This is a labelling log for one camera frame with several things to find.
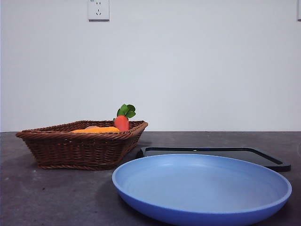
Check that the yellow corn cob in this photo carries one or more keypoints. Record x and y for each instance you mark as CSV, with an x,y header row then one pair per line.
x,y
98,129

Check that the blue round plate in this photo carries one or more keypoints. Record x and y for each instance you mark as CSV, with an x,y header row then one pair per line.
x,y
200,188

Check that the brown wicker basket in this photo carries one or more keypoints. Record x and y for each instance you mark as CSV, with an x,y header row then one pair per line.
x,y
77,150

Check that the orange toy carrot, green leaves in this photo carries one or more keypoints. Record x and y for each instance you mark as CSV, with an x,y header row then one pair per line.
x,y
121,123

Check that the black rectangular tray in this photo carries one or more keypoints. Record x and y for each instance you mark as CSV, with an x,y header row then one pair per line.
x,y
265,156

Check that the white wall socket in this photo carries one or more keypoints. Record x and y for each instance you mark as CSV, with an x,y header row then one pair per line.
x,y
98,10

